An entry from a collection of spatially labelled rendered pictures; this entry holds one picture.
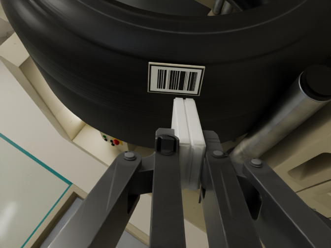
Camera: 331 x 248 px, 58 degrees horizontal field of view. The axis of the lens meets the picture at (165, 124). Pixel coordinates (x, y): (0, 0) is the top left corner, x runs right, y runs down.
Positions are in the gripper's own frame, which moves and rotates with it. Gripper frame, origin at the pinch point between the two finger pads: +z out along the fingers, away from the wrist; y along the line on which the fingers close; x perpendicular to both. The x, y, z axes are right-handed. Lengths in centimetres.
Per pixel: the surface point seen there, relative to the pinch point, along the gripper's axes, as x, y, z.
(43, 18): 4.1, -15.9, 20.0
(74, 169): -202, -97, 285
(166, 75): -0.1, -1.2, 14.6
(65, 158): -195, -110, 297
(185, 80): -0.6, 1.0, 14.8
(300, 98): -2.0, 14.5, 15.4
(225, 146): -22.9, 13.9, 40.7
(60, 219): -61, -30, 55
